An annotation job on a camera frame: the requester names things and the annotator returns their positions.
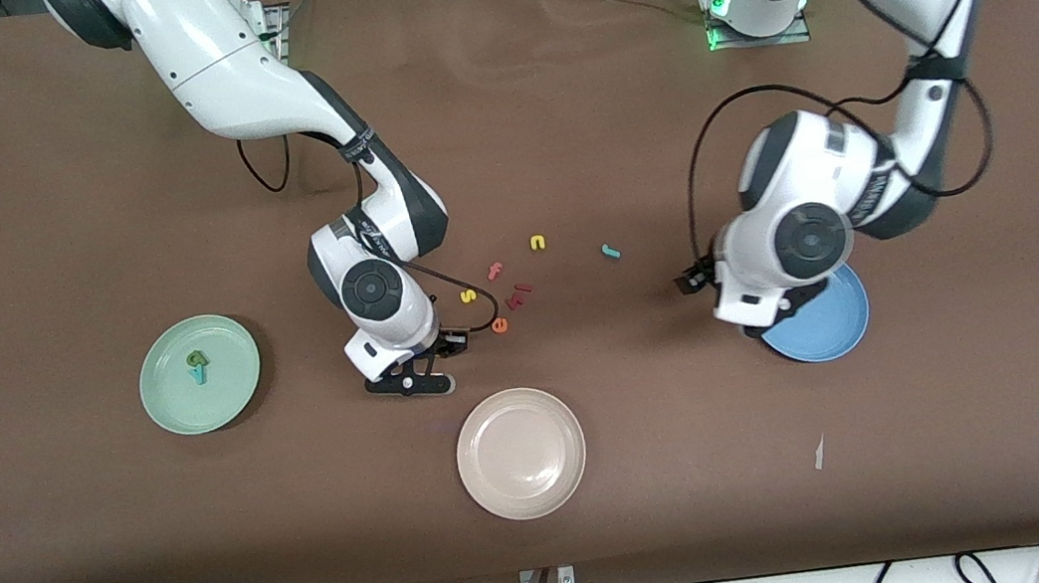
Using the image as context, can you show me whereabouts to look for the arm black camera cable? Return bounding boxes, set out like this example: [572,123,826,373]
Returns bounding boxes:
[660,0,1035,281]
[235,107,501,364]

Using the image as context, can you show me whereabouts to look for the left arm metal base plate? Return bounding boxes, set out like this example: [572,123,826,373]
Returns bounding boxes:
[700,0,814,55]

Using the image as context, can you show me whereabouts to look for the light green plate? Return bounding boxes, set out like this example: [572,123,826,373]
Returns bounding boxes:
[130,308,270,442]

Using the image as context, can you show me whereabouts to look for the blue plate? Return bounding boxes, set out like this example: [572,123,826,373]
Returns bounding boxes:
[750,259,876,371]

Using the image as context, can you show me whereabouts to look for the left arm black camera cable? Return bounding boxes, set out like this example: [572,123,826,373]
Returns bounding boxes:
[660,0,1035,281]

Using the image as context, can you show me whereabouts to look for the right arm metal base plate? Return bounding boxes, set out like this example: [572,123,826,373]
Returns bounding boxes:
[235,0,295,68]

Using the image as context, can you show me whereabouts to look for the beige plate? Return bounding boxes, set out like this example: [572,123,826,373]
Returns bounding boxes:
[448,380,595,528]

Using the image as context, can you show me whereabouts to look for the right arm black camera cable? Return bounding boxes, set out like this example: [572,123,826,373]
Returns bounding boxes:
[235,107,501,364]

